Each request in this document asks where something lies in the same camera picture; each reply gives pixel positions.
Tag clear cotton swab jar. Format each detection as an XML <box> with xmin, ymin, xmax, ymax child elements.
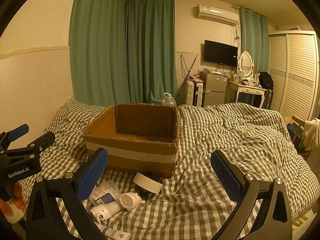
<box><xmin>89</xmin><ymin>180</ymin><xmax>120</xmax><ymax>205</ymax></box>

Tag cream towel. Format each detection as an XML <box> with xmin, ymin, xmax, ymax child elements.
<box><xmin>302</xmin><ymin>117</ymin><xmax>320</xmax><ymax>152</ymax></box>

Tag white cream tube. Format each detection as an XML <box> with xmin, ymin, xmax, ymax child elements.
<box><xmin>96</xmin><ymin>224</ymin><xmax>132</xmax><ymax>240</ymax></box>

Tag black backpack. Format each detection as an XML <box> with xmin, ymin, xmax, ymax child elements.
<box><xmin>258</xmin><ymin>71</ymin><xmax>274</xmax><ymax>90</ymax></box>

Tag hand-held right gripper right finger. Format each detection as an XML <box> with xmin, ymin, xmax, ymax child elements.
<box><xmin>210</xmin><ymin>149</ymin><xmax>293</xmax><ymax>240</ymax></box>

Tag dark suitcase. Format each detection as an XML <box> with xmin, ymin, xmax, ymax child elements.
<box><xmin>261</xmin><ymin>87</ymin><xmax>274</xmax><ymax>110</ymax></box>

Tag brown cardboard box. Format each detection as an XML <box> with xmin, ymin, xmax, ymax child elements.
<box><xmin>82</xmin><ymin>102</ymin><xmax>180</xmax><ymax>178</ymax></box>

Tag clear water jug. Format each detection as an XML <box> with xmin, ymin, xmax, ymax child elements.
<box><xmin>162</xmin><ymin>92</ymin><xmax>177</xmax><ymax>107</ymax></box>

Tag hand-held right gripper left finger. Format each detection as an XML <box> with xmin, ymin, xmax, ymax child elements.
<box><xmin>25</xmin><ymin>148</ymin><xmax>109</xmax><ymax>240</ymax></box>

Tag white tape roll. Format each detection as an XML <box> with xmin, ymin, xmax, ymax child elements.
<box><xmin>132</xmin><ymin>172</ymin><xmax>163</xmax><ymax>194</ymax></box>

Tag white air conditioner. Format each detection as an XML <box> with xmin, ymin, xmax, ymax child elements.
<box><xmin>196</xmin><ymin>4</ymin><xmax>240</xmax><ymax>26</ymax></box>

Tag black round object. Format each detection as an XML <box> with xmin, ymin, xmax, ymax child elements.
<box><xmin>137</xmin><ymin>187</ymin><xmax>152</xmax><ymax>198</ymax></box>

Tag white suitcase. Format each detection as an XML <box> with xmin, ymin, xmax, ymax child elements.
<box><xmin>185</xmin><ymin>79</ymin><xmax>203</xmax><ymax>107</ymax></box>

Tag white handheld device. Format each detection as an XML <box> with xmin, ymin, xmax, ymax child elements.
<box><xmin>89</xmin><ymin>200</ymin><xmax>125</xmax><ymax>224</ymax></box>

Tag green curtain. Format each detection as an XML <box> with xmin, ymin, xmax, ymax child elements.
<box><xmin>69</xmin><ymin>0</ymin><xmax>132</xmax><ymax>105</ymax></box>
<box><xmin>239</xmin><ymin>6</ymin><xmax>270</xmax><ymax>74</ymax></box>
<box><xmin>125</xmin><ymin>0</ymin><xmax>178</xmax><ymax>105</ymax></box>

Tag white animal figurine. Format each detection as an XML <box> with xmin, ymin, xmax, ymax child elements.
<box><xmin>117</xmin><ymin>189</ymin><xmax>146</xmax><ymax>211</ymax></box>

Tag person's left hand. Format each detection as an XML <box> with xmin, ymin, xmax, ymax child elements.
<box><xmin>0</xmin><ymin>181</ymin><xmax>27</xmax><ymax>215</ymax></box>

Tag silver fridge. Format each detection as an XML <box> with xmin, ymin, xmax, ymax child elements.
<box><xmin>201</xmin><ymin>70</ymin><xmax>228</xmax><ymax>107</ymax></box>

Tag wooden stick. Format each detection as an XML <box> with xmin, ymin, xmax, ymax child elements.
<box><xmin>177</xmin><ymin>54</ymin><xmax>198</xmax><ymax>98</ymax></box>

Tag wooden chair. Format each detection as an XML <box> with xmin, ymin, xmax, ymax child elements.
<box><xmin>286</xmin><ymin>116</ymin><xmax>313</xmax><ymax>160</ymax></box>

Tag grey checked duvet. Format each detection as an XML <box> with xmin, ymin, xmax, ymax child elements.
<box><xmin>20</xmin><ymin>96</ymin><xmax>318</xmax><ymax>240</ymax></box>

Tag white oval mirror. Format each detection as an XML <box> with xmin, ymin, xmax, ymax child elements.
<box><xmin>238</xmin><ymin>51</ymin><xmax>253</xmax><ymax>77</ymax></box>

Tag black wall television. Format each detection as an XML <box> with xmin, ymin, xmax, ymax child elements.
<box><xmin>203</xmin><ymin>39</ymin><xmax>238</xmax><ymax>67</ymax></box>

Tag white slatted wardrobe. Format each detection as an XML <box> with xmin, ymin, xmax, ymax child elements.
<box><xmin>268</xmin><ymin>30</ymin><xmax>319</xmax><ymax>122</ymax></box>

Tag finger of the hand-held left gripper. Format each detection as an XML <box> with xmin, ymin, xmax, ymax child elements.
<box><xmin>0</xmin><ymin>131</ymin><xmax>56</xmax><ymax>161</ymax></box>
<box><xmin>0</xmin><ymin>124</ymin><xmax>29</xmax><ymax>153</ymax></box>

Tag white dressing table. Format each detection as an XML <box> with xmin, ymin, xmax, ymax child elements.
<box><xmin>226</xmin><ymin>76</ymin><xmax>267</xmax><ymax>109</ymax></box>

